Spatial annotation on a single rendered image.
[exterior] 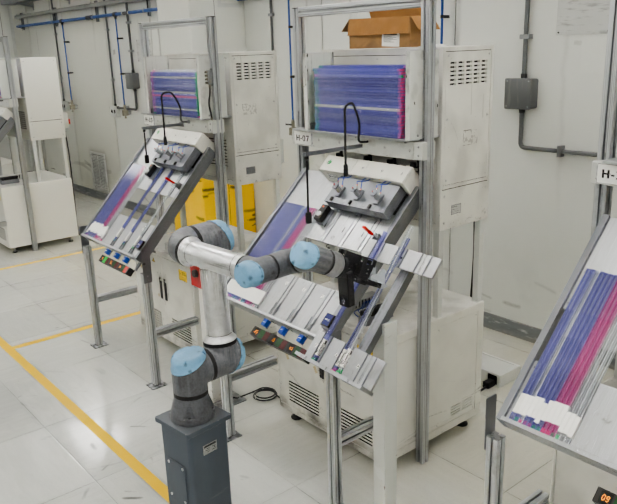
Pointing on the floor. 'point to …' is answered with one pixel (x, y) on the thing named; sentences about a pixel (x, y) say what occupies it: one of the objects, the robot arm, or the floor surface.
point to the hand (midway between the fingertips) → (381, 286)
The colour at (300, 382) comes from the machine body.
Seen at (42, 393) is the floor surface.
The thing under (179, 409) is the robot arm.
